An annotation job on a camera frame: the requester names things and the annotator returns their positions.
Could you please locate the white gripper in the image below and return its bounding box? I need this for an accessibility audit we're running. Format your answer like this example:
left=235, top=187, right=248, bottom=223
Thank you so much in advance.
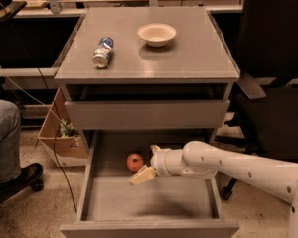
left=129, top=144, right=184, bottom=185

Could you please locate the red apple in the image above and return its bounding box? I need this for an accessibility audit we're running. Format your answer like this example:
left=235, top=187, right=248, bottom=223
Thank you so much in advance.
left=126, top=153, right=144, bottom=173

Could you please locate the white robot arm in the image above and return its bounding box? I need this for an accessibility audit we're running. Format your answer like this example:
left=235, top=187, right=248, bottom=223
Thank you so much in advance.
left=130, top=141, right=298, bottom=238

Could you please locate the open middle drawer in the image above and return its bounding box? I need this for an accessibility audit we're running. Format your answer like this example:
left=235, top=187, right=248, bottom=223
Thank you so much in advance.
left=61, top=131, right=239, bottom=238

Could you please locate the grey top drawer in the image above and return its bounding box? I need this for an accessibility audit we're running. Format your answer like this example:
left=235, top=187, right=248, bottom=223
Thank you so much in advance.
left=65, top=100, right=229, bottom=130

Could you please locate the grey drawer cabinet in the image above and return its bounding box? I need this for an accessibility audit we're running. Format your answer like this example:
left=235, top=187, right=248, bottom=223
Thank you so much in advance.
left=55, top=7, right=239, bottom=151

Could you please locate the green item in box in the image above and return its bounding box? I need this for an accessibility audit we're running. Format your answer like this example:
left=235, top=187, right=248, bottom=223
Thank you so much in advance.
left=59, top=118, right=74, bottom=138

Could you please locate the cardboard box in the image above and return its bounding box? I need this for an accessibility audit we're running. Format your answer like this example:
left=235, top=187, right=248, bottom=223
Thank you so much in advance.
left=38, top=88, right=87, bottom=167

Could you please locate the crushed silver blue can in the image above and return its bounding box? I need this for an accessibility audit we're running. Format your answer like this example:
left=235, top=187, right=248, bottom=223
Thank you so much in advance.
left=92, top=37, right=114, bottom=68

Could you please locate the black shoe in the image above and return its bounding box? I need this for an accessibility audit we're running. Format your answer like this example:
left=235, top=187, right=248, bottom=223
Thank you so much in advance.
left=0, top=163, right=44, bottom=204

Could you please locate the white paper bowl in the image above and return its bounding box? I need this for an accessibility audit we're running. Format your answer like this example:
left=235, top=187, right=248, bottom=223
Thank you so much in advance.
left=138, top=24, right=177, bottom=48

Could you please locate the black office chair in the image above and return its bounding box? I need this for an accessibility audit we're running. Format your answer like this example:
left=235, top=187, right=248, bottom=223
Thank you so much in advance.
left=214, top=0, right=298, bottom=201

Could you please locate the person leg in jeans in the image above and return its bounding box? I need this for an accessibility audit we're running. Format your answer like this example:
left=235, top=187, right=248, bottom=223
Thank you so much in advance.
left=0, top=100, right=21, bottom=183

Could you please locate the black cable on floor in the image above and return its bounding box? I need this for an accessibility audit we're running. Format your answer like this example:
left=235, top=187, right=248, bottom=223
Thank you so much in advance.
left=36, top=66, right=78, bottom=214

